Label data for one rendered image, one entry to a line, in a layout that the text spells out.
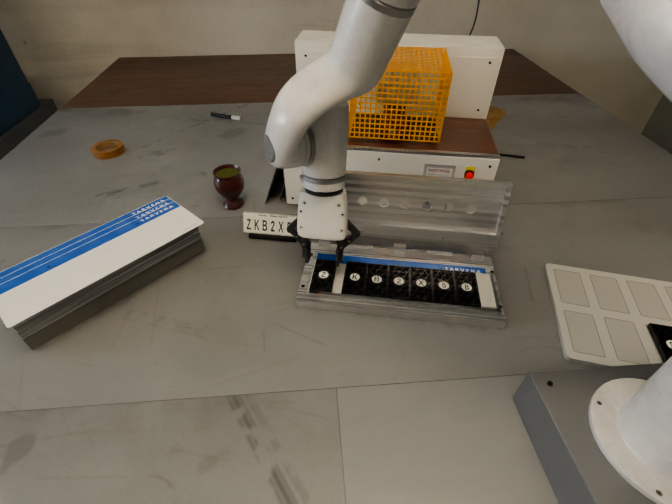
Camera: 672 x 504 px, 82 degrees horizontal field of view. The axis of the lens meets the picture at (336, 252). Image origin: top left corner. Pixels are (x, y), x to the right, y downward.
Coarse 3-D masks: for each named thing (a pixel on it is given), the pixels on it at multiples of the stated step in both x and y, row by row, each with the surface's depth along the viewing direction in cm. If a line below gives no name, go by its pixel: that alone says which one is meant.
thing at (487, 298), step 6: (480, 276) 86; (486, 276) 86; (480, 282) 85; (486, 282) 85; (480, 288) 83; (486, 288) 84; (492, 288) 83; (480, 294) 82; (486, 294) 82; (492, 294) 82; (480, 300) 81; (486, 300) 81; (492, 300) 81; (486, 306) 80; (492, 306) 80
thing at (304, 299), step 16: (320, 240) 95; (368, 256) 93; (384, 256) 92; (400, 256) 92; (416, 256) 93; (432, 256) 93; (448, 256) 93; (464, 256) 93; (480, 256) 91; (304, 272) 88; (304, 288) 85; (496, 288) 85; (304, 304) 83; (320, 304) 82; (336, 304) 81; (352, 304) 81; (368, 304) 81; (384, 304) 81; (432, 320) 81; (448, 320) 80; (464, 320) 79; (480, 320) 79; (496, 320) 78
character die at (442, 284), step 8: (432, 272) 87; (440, 272) 87; (448, 272) 87; (432, 280) 85; (440, 280) 85; (448, 280) 86; (440, 288) 83; (448, 288) 83; (440, 296) 82; (448, 296) 82; (456, 304) 80
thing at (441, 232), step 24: (360, 192) 88; (384, 192) 87; (408, 192) 86; (432, 192) 86; (456, 192) 85; (480, 192) 84; (504, 192) 84; (360, 216) 91; (384, 216) 90; (408, 216) 89; (432, 216) 88; (456, 216) 88; (480, 216) 87; (504, 216) 85; (360, 240) 93; (384, 240) 92; (408, 240) 91; (432, 240) 90; (456, 240) 89; (480, 240) 89
